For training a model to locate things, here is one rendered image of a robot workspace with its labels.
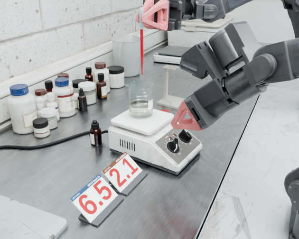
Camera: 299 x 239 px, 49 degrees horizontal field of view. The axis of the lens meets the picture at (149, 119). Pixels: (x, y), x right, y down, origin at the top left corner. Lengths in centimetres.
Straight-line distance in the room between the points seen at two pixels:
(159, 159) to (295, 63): 37
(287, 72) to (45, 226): 48
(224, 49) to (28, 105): 57
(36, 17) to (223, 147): 71
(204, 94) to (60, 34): 76
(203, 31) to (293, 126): 92
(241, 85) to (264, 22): 156
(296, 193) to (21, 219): 47
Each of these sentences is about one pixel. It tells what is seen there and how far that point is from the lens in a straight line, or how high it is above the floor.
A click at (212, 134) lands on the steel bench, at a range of 93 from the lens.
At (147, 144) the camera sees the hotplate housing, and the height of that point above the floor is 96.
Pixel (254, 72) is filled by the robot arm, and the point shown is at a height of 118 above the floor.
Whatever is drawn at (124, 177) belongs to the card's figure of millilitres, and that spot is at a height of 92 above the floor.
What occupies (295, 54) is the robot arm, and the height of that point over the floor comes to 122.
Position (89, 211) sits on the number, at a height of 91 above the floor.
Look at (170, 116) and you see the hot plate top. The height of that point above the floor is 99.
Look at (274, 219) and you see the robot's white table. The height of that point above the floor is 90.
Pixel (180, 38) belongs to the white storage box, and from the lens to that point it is 186.
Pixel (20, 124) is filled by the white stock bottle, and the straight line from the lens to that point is 97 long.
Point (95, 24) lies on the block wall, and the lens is 143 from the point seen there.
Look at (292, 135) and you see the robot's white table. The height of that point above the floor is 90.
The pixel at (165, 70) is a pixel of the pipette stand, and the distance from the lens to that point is 109.
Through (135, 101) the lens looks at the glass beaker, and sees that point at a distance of 78.
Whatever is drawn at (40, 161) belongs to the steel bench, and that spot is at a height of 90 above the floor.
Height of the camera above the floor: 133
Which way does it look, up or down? 26 degrees down
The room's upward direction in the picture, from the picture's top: straight up
